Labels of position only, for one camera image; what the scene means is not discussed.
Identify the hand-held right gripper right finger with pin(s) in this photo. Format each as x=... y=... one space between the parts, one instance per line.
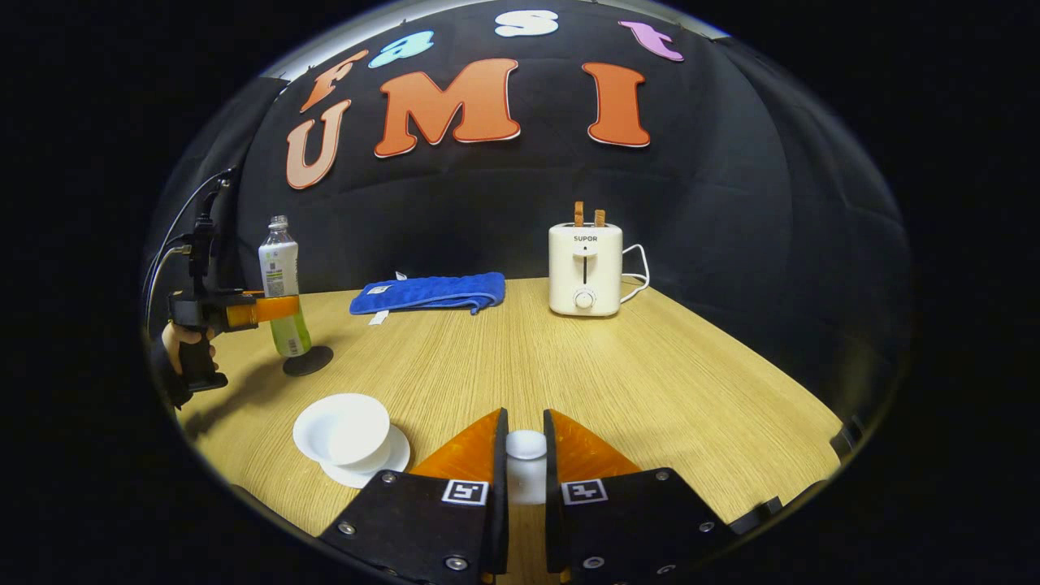
x=634 y=520

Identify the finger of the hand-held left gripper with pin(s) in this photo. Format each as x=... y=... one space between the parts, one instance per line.
x=268 y=309

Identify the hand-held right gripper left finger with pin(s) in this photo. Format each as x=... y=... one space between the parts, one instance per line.
x=422 y=520

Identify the clear water bottle green tea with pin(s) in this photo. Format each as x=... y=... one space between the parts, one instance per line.
x=280 y=268

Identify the dark round coaster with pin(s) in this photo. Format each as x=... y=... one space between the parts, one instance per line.
x=313 y=363

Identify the white teacup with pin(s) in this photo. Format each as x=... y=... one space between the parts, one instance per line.
x=341 y=426

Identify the white saucer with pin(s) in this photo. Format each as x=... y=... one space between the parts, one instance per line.
x=390 y=467

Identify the blue towel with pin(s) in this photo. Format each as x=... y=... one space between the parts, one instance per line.
x=431 y=292

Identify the white toaster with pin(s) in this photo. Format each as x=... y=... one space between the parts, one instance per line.
x=585 y=276

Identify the black backdrop cloth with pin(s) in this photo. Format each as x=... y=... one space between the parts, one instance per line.
x=520 y=195

